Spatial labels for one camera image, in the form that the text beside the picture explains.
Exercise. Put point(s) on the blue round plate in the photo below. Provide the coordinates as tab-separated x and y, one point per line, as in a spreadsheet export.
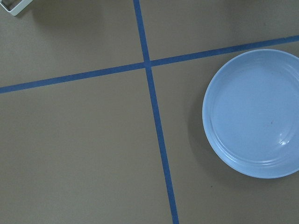
250	113

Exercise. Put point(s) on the white metal base bracket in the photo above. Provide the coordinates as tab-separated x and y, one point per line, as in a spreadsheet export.
14	7

